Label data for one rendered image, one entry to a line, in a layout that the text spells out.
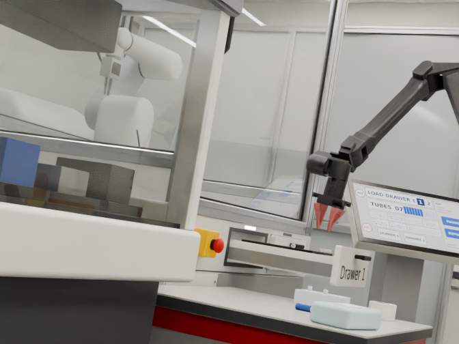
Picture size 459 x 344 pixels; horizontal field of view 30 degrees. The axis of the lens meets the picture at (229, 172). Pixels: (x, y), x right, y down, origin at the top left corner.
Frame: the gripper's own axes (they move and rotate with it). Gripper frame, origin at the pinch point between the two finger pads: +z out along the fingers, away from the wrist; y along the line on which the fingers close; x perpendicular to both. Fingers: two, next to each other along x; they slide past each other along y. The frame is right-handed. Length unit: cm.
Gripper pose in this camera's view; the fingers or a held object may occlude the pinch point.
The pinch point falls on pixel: (323, 227)
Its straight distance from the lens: 249.7
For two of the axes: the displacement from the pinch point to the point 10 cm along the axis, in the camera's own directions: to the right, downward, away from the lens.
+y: -8.5, -2.4, 4.7
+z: -2.8, 9.6, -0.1
